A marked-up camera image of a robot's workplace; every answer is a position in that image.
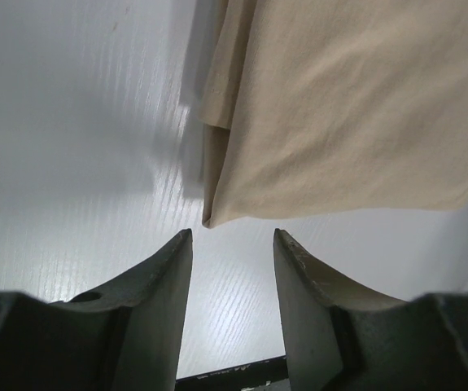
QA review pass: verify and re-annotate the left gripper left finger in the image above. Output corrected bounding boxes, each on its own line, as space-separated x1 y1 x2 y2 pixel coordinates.
0 230 193 390

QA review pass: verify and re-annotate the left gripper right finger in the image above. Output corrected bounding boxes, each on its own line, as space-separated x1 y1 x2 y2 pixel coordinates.
273 230 468 390

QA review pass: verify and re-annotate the beige t shirt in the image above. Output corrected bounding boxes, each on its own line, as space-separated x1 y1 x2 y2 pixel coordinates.
200 1 468 228

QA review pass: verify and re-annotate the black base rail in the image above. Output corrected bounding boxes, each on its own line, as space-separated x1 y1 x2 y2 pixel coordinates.
174 356 291 391

